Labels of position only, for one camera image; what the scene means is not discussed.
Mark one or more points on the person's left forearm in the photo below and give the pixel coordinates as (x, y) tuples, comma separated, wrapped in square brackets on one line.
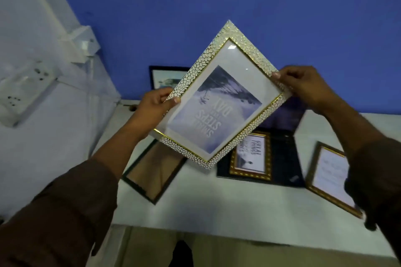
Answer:
[(116, 151)]

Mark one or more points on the person's right forearm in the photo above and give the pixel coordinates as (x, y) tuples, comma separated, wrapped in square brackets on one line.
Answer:
[(354, 126)]

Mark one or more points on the white junction box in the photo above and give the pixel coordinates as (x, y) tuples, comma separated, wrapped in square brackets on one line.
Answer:
[(81, 44)]

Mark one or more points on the white pebbled gold-edged picture frame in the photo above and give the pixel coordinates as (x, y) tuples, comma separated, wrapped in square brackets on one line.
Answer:
[(225, 97)]

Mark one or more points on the black frame with brown backing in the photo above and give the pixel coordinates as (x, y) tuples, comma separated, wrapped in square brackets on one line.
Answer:
[(153, 171)]

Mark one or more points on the small ornate gold picture frame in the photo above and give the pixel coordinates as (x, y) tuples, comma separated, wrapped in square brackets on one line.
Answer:
[(250, 157)]

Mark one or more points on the person's left hand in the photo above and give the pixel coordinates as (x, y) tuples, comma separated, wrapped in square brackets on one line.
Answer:
[(147, 113)]

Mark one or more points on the white wall socket board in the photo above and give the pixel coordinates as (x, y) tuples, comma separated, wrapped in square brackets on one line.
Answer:
[(25, 88)]

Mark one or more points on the person's left thumb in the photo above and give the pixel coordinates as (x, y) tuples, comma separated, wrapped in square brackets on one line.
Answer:
[(170, 104)]

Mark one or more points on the person's right thumb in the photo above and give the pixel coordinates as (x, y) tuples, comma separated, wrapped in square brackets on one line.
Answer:
[(280, 78)]

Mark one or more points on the thin gold picture frame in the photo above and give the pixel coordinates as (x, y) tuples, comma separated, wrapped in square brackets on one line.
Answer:
[(330, 179)]

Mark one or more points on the person's right hand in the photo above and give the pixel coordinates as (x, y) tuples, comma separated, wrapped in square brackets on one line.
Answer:
[(308, 88)]

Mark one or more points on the small black picture frame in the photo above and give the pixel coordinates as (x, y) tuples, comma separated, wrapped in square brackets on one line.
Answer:
[(164, 77)]

